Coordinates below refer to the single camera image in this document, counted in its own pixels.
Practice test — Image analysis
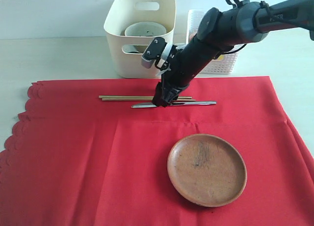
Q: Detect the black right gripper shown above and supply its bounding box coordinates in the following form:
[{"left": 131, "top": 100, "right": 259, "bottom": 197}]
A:
[{"left": 152, "top": 39, "right": 218, "bottom": 107}]

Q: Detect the metal table knife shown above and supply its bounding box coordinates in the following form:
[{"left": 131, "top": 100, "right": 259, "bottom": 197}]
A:
[{"left": 131, "top": 101, "right": 217, "bottom": 109}]

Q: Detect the stainless steel cup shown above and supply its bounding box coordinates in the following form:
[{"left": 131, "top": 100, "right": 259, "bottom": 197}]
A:
[{"left": 122, "top": 45, "right": 147, "bottom": 54}]

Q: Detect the white ceramic bowl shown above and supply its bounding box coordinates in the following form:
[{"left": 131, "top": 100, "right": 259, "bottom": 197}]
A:
[{"left": 124, "top": 22, "right": 167, "bottom": 37}]

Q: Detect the brown wooden plate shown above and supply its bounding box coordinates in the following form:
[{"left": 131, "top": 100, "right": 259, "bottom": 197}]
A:
[{"left": 167, "top": 134, "right": 247, "bottom": 207}]

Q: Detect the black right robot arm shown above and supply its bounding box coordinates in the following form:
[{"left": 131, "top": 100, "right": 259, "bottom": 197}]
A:
[{"left": 142, "top": 0, "right": 314, "bottom": 107}]

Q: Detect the cream plastic bin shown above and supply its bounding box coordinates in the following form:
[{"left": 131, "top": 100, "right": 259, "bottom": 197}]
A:
[{"left": 104, "top": 0, "right": 176, "bottom": 79}]

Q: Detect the white perforated plastic basket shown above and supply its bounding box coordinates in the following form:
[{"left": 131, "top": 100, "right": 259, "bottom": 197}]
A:
[{"left": 185, "top": 9, "right": 238, "bottom": 75}]

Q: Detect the red tablecloth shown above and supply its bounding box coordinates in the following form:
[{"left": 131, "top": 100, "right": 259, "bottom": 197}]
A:
[{"left": 0, "top": 77, "right": 314, "bottom": 226}]

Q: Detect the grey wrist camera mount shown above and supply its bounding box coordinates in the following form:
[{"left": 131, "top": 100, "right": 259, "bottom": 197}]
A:
[{"left": 141, "top": 37, "right": 186, "bottom": 77}]

